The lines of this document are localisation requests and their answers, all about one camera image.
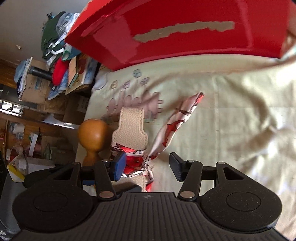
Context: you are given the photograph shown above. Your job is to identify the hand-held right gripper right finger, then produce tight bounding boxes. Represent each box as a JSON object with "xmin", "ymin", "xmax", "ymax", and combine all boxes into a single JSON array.
[{"xmin": 169, "ymin": 152, "xmax": 246, "ymax": 201}]

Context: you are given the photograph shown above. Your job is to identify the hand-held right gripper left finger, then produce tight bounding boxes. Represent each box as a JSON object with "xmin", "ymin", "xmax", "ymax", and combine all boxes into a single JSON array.
[{"xmin": 47, "ymin": 152, "xmax": 127, "ymax": 202}]

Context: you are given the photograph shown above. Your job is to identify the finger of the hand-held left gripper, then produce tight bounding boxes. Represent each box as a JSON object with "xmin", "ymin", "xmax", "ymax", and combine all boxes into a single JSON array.
[{"xmin": 23, "ymin": 165, "xmax": 73, "ymax": 189}]

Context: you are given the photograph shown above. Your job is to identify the beige leather strap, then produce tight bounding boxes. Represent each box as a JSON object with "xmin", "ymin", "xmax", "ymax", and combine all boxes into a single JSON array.
[{"xmin": 111, "ymin": 107, "xmax": 149, "ymax": 193}]

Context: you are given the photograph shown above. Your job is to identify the red patterned silk scarf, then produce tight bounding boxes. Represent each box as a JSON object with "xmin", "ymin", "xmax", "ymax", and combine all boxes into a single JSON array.
[{"xmin": 110, "ymin": 92, "xmax": 205, "ymax": 193}]

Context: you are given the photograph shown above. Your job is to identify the wooden gourd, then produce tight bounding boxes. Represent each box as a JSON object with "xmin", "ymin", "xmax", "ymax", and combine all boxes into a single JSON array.
[{"xmin": 77, "ymin": 119, "xmax": 109, "ymax": 167}]

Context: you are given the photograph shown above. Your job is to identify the red cardboard box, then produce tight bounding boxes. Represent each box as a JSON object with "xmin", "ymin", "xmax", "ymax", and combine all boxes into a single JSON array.
[{"xmin": 64, "ymin": 0, "xmax": 296, "ymax": 71}]

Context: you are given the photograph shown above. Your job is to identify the yellow white plastic bag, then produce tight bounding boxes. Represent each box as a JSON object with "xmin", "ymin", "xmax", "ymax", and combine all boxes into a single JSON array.
[{"xmin": 7, "ymin": 155, "xmax": 30, "ymax": 182}]

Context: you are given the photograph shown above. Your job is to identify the cluttered wooden shelf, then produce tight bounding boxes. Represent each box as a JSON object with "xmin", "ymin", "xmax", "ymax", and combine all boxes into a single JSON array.
[{"xmin": 0, "ymin": 111, "xmax": 79, "ymax": 167}]

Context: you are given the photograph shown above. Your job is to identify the small brown cardboard box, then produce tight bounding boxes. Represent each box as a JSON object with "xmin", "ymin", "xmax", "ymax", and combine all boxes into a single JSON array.
[{"xmin": 62, "ymin": 94, "xmax": 90, "ymax": 126}]

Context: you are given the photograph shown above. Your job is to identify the yellow printed bed sheet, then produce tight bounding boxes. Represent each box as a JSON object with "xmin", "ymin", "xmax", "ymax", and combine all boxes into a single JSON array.
[{"xmin": 76, "ymin": 50, "xmax": 296, "ymax": 237}]

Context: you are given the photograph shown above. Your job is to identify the picture book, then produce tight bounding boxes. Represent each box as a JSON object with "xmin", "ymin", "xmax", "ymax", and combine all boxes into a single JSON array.
[{"xmin": 65, "ymin": 56, "xmax": 99, "ymax": 95}]

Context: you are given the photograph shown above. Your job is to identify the black cylinder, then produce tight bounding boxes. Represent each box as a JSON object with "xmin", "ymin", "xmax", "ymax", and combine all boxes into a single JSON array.
[{"xmin": 29, "ymin": 66, "xmax": 53, "ymax": 80}]

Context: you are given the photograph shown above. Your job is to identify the red cloth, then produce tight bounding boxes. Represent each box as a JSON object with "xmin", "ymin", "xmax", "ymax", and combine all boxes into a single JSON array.
[{"xmin": 51, "ymin": 58, "xmax": 70, "ymax": 86}]

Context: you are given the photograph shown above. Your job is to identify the pile of folded clothes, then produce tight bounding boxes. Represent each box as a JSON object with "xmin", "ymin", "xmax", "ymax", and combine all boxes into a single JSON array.
[{"xmin": 41, "ymin": 11, "xmax": 81, "ymax": 66}]

